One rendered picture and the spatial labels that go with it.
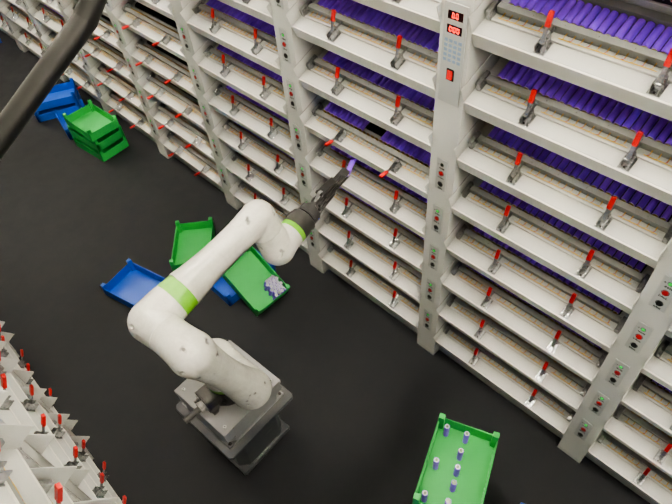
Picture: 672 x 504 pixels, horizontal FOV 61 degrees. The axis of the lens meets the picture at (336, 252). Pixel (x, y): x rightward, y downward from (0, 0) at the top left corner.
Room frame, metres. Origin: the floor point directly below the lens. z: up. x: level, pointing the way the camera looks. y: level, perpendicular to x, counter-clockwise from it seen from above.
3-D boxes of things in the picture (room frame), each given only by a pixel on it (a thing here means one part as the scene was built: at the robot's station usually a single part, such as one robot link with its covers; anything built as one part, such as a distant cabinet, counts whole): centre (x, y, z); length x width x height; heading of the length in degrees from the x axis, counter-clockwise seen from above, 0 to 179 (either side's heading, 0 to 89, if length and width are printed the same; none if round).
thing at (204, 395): (0.99, 0.48, 0.42); 0.26 x 0.15 x 0.06; 130
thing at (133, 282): (1.83, 1.00, 0.04); 0.30 x 0.20 x 0.08; 55
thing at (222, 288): (1.86, 0.49, 0.04); 0.30 x 0.20 x 0.08; 131
